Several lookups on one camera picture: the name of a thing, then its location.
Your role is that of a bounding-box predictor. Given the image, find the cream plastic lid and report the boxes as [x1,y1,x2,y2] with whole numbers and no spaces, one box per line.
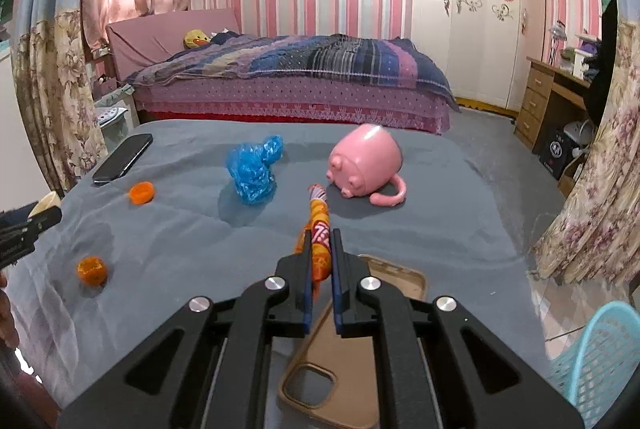
[28,191,61,218]

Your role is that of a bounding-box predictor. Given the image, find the orange snack wrapper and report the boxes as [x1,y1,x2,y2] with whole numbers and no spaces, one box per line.
[294,183,332,299]

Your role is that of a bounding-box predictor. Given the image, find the blue plastic bag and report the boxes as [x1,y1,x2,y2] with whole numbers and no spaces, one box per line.
[226,136,283,206]

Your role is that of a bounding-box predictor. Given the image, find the person hand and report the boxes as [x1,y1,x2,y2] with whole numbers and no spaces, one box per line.
[0,272,20,349]

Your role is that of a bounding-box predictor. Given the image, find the small orange cap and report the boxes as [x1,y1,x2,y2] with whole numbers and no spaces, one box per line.
[76,256,108,287]

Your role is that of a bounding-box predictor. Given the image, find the brown phone case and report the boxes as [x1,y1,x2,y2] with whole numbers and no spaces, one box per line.
[278,252,430,429]

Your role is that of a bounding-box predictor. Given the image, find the black smartphone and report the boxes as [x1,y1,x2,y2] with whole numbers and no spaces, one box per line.
[92,134,153,186]

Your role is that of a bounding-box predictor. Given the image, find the orange bottle cap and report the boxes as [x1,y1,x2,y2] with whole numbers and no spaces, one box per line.
[128,181,155,206]

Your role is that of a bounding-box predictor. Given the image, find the grey table cloth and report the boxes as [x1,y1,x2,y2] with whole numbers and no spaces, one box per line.
[9,120,547,404]

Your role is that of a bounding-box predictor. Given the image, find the white bedside table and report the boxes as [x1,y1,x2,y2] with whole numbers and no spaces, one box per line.
[94,85,140,153]

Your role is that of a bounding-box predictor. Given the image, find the blue plastic basket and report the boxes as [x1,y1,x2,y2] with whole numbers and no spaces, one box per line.
[549,301,639,428]

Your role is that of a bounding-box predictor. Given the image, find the left floral curtain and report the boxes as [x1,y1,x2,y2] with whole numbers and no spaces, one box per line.
[12,10,107,196]

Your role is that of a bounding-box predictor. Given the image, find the floral curtain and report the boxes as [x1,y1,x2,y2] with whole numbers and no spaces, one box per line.
[12,10,107,196]
[533,19,640,284]

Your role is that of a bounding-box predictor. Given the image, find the right floral curtain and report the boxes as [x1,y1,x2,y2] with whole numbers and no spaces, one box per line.
[533,19,640,284]

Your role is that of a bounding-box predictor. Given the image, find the pink pig mug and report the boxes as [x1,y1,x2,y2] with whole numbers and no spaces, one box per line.
[326,124,407,207]

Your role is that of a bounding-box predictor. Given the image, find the bed with purple bedding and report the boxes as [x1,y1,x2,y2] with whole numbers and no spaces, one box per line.
[106,9,459,134]

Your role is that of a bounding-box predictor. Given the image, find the black box under desk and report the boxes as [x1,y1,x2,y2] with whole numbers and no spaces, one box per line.
[539,129,580,180]

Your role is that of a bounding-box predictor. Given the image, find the yellow duck plush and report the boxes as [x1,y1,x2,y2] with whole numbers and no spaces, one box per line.
[183,30,210,49]

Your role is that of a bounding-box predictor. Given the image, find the wooden desk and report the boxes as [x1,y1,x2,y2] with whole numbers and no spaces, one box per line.
[514,56,590,155]

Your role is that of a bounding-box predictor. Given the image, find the desk lamp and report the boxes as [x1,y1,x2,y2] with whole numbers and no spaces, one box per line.
[548,20,567,65]

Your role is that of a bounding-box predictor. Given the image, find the white wardrobe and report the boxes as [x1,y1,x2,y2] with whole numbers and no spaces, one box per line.
[411,0,544,112]

